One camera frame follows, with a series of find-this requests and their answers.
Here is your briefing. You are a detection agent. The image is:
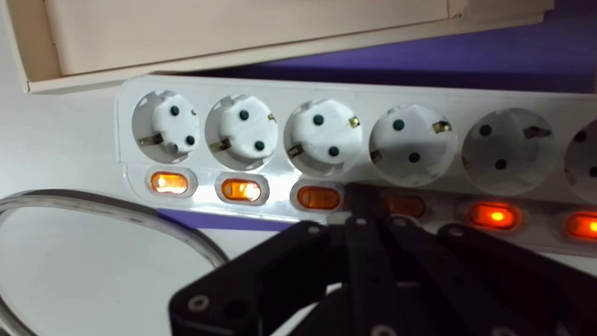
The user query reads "unlit dark orange rocker switch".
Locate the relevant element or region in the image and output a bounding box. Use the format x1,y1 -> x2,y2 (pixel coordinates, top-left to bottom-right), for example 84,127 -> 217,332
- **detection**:
386,192 -> 429,220

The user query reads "white multi-socket power strip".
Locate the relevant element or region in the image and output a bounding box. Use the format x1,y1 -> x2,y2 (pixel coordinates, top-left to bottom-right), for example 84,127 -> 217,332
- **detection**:
114,73 -> 597,258

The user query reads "light wooden shelf box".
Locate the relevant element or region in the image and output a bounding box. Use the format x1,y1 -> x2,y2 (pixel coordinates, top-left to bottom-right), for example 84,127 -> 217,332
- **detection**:
8,0 -> 556,95

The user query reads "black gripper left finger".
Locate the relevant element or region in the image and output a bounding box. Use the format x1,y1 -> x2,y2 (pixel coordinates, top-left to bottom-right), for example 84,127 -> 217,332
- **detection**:
168,183 -> 377,336

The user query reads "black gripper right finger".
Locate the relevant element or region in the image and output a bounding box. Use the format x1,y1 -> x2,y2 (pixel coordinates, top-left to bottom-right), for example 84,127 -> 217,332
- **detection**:
366,183 -> 597,336

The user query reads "grey power strip cable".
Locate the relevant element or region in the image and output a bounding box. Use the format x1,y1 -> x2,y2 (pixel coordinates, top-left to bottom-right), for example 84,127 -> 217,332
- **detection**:
0,188 -> 232,336

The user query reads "purple mat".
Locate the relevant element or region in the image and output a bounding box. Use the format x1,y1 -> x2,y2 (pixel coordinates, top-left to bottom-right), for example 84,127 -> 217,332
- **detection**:
155,24 -> 597,233

